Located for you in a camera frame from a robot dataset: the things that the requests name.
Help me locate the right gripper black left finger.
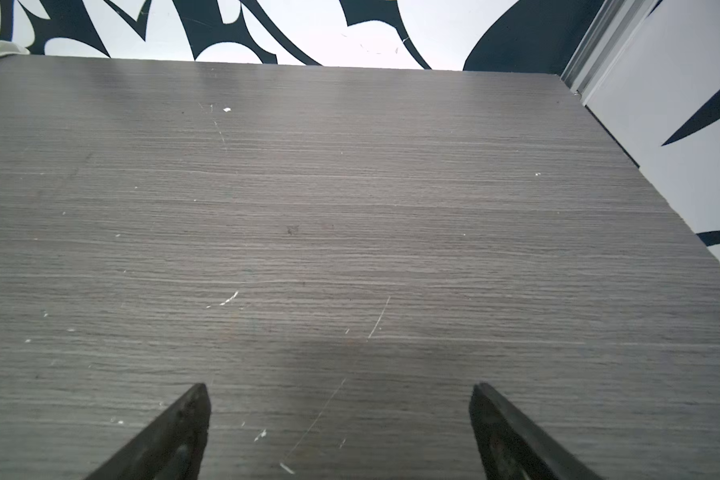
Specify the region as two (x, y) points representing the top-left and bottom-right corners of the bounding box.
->
(88, 383), (211, 480)

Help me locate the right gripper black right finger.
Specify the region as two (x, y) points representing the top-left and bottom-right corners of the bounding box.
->
(469, 383), (599, 480)

